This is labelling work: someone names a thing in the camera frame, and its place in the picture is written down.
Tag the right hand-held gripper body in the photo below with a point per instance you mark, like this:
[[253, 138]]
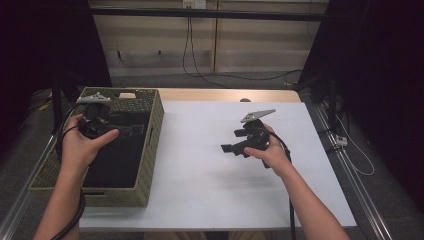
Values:
[[256, 136]]

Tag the person's right hand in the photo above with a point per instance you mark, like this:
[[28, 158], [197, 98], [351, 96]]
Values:
[[276, 156]]

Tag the black metal stand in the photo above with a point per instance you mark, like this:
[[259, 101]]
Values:
[[332, 106], [57, 106]]

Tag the black horizontal bar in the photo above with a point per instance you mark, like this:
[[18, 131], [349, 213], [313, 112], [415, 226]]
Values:
[[200, 13]]

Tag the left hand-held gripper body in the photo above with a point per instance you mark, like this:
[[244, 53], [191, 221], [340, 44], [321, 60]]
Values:
[[95, 125]]

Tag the black tank top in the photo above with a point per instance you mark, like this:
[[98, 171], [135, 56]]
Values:
[[116, 166]]

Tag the white wall socket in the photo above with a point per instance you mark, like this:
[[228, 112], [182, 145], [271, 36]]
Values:
[[200, 4]]

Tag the yellow tape strip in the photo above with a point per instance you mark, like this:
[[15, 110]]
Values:
[[44, 107]]

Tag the green woven basket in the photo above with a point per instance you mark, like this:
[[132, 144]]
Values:
[[146, 166]]

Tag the white plug adapter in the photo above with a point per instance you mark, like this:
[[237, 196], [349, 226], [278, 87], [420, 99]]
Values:
[[341, 141]]

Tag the black curtain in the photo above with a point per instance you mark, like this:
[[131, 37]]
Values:
[[383, 66], [33, 50]]

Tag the person's left hand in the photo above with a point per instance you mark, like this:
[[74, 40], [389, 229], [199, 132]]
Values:
[[78, 150]]

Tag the aluminium rail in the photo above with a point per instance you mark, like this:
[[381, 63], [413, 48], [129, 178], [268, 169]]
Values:
[[13, 213], [360, 200]]

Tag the dark table grommet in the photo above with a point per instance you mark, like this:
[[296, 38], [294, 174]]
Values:
[[245, 100]]

